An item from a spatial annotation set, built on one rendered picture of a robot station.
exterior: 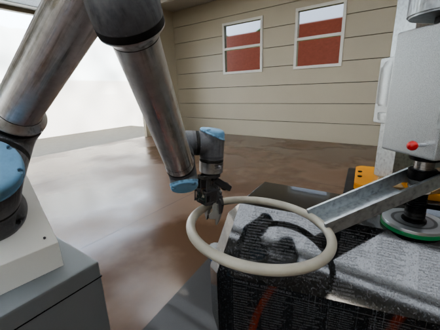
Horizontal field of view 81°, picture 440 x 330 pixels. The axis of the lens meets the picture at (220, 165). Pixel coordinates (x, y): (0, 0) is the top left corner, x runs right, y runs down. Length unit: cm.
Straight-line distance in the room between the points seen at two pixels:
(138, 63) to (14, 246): 70
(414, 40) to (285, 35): 679
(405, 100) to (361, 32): 625
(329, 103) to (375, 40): 163
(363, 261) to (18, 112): 121
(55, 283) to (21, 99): 53
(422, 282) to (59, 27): 127
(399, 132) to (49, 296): 127
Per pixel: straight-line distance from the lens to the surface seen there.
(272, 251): 121
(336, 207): 110
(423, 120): 109
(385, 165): 205
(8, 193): 81
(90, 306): 109
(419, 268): 121
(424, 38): 112
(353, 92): 726
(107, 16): 47
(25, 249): 100
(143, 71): 52
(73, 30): 64
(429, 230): 124
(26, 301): 97
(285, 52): 778
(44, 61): 70
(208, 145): 92
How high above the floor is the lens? 139
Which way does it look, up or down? 16 degrees down
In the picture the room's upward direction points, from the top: 2 degrees counter-clockwise
